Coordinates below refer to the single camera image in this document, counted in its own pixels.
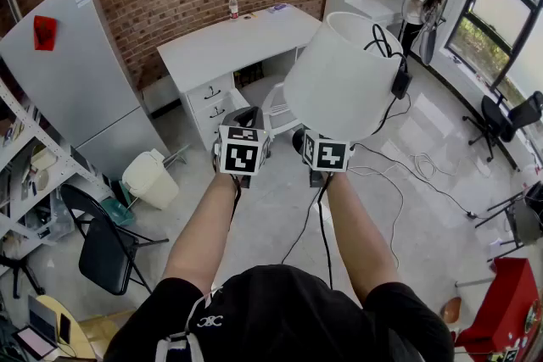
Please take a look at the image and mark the black tripod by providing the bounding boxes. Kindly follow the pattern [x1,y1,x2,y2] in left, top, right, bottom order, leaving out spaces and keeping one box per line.
[0,253,46,300]

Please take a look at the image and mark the teal dustpan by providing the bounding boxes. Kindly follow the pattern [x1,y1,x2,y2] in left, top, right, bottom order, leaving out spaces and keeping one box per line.
[100,197,137,227]

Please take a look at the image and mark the cream trash bin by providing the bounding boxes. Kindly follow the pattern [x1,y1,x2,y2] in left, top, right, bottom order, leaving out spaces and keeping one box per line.
[121,148,180,211]

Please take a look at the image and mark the white lampshade with black cord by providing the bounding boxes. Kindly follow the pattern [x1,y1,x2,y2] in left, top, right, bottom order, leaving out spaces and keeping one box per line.
[283,11,413,143]

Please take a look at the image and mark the open laptop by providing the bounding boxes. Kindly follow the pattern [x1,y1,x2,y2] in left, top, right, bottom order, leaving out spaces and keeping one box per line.
[12,294,59,361]

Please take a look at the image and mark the red cabinet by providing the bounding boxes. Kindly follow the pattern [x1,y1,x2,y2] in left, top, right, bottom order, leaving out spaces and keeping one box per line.
[454,257,543,362]

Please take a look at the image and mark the grey metal shelf rack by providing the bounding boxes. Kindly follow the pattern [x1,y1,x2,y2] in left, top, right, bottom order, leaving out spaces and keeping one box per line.
[0,75,112,268]

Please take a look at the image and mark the black frame window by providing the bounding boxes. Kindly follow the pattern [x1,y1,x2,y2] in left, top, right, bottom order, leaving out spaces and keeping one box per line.
[444,0,543,98]

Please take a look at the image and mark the black phone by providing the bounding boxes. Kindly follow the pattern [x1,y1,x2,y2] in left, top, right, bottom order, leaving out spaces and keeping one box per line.
[59,312,72,345]

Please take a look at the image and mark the person's right forearm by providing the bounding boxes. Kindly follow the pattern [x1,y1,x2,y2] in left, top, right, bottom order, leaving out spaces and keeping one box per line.
[325,171,402,309]

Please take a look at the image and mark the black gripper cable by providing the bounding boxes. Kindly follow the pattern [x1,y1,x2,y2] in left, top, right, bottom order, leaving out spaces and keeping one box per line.
[281,173,336,290]

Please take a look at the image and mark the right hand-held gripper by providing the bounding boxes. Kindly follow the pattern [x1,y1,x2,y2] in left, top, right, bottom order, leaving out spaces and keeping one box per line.
[292,126,355,187]

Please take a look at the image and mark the grey refrigerator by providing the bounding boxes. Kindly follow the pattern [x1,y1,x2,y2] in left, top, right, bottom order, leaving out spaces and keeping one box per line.
[0,0,171,179]

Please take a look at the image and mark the red paper ornament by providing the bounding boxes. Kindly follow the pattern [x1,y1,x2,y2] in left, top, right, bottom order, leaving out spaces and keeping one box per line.
[33,15,58,52]

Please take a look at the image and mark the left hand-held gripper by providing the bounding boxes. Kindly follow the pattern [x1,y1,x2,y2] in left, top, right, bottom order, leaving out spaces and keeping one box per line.
[211,105,272,188]

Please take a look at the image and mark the black office chair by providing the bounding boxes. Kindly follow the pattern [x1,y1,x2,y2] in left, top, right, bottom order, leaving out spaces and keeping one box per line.
[462,91,543,164]

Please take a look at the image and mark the person's black shirt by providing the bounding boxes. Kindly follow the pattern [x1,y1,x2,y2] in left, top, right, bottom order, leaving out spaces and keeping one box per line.
[104,265,455,362]

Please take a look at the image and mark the person's left forearm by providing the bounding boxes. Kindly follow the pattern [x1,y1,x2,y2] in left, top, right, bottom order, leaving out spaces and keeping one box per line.
[163,171,239,296]

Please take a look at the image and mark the black folding chair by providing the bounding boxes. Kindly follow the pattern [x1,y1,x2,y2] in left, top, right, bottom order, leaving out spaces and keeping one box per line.
[59,183,170,296]

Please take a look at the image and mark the white desk with drawers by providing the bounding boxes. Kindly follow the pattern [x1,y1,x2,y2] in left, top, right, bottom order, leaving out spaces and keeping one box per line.
[156,3,323,152]

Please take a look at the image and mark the white plastic chair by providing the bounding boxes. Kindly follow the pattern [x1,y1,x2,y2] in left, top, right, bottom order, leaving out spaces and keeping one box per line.
[260,75,307,136]

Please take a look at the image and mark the white floor cable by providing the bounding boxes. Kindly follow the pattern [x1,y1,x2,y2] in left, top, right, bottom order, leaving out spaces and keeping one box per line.
[347,152,493,268]

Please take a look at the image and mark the round wooden table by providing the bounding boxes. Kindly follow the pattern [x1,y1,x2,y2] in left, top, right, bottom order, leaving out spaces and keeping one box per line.
[36,294,99,362]

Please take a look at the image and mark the black metal frame chair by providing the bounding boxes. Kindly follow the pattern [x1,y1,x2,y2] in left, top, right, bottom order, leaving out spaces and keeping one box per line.
[474,181,543,264]

